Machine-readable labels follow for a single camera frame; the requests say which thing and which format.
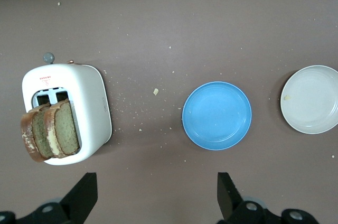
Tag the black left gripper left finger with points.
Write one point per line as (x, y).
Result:
(76, 203)

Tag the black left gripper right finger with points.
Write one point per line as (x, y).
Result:
(229, 203)

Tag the brown crust bread slice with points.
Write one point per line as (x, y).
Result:
(67, 126)
(39, 134)

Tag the blue round plate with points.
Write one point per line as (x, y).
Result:
(216, 115)

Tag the beige round plate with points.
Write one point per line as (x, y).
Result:
(311, 100)

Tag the white two-slot toaster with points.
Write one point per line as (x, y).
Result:
(89, 102)

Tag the pale bread crumb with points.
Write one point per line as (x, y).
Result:
(155, 91)

